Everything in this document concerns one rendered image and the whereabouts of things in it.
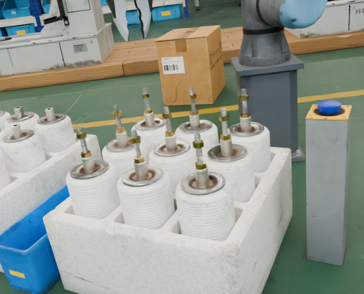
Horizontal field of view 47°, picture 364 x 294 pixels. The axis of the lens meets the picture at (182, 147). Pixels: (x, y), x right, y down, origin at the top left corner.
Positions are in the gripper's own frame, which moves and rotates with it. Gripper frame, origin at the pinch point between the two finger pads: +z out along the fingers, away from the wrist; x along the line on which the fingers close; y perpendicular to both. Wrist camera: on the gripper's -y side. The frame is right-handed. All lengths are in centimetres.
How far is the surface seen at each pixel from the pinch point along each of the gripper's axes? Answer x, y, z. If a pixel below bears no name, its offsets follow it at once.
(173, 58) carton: -39, 83, 24
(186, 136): -4.3, -11.1, 21.7
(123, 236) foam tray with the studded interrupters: 16.3, -28.2, 29.0
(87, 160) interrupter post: 18.0, -15.8, 18.8
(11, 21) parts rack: 13, 478, 24
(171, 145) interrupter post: 1.6, -17.0, 20.0
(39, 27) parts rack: -17, 466, 34
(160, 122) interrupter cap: -2.4, -0.3, 20.9
